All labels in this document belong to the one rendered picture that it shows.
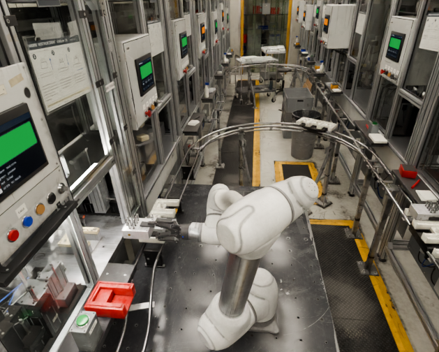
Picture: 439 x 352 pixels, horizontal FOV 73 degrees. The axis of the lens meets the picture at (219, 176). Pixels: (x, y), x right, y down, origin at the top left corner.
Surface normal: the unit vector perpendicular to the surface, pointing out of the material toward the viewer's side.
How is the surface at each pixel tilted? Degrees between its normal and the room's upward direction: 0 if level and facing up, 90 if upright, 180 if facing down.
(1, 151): 90
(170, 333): 0
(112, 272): 0
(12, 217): 90
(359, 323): 0
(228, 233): 85
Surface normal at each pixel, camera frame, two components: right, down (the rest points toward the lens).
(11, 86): 0.99, 0.04
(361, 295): -0.03, -0.86
